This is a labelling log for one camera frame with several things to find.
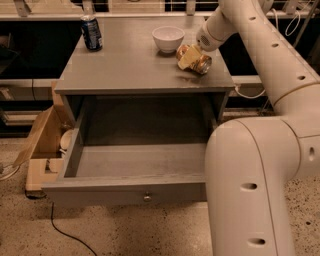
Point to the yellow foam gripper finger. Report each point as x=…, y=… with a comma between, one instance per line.
x=188, y=54

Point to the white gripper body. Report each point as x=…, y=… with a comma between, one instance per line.
x=207, y=40

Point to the orange soda can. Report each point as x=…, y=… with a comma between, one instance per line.
x=202, y=65

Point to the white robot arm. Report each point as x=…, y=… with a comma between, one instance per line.
x=249, y=160

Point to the grey cabinet counter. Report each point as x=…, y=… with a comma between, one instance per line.
x=130, y=62

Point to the blue soda can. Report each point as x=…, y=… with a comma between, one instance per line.
x=91, y=32

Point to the grey open top drawer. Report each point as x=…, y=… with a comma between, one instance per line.
x=123, y=148

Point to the metal drawer knob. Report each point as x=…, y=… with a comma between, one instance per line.
x=147, y=198

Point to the white ceramic bowl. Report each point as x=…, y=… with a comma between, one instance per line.
x=168, y=38

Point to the white plate in box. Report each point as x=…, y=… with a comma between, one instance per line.
x=65, y=141

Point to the open cardboard box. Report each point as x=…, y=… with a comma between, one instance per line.
x=41, y=149

